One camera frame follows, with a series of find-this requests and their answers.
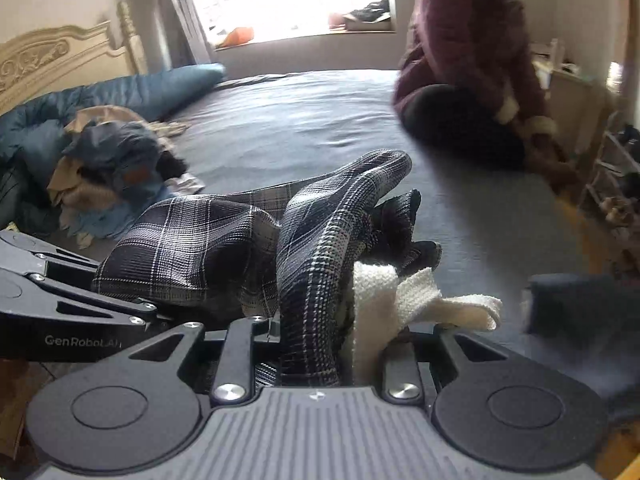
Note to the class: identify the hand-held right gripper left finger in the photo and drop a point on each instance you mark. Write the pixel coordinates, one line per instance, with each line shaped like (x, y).
(247, 340)

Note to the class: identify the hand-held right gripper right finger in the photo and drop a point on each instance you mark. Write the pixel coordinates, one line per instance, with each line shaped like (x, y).
(400, 360)

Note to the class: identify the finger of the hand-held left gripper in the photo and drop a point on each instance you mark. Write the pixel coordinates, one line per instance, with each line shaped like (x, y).
(65, 262)
(100, 300)

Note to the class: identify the black white plaid shirt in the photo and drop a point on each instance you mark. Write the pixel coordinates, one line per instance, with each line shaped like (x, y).
(200, 250)

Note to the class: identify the white garment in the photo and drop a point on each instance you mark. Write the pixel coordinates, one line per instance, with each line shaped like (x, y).
(75, 230)

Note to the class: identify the beige garment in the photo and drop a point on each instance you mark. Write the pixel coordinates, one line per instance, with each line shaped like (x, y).
(65, 180)

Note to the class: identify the black garment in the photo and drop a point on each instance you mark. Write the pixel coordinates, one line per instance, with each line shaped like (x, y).
(172, 165)

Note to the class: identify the cream cloth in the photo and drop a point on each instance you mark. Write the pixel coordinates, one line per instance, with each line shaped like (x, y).
(187, 184)

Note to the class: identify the folded grey blue cloth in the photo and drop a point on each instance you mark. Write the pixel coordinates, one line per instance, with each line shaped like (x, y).
(575, 340)

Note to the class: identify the dark blue duvet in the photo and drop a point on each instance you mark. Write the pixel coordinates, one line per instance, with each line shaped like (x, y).
(165, 85)

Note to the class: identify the cream carved headboard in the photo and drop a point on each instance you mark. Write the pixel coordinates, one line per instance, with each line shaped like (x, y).
(50, 55)

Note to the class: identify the white shoe rack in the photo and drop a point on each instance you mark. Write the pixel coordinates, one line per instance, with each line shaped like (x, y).
(615, 180)

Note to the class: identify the orange bag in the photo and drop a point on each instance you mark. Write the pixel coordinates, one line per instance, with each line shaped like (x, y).
(237, 37)

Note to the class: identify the white side table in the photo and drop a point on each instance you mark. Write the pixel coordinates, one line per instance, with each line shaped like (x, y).
(570, 100)

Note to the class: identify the small white pot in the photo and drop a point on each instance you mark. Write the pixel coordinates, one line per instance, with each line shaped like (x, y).
(336, 20)

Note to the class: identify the black sneakers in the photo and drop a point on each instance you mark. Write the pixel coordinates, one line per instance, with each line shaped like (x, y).
(370, 10)

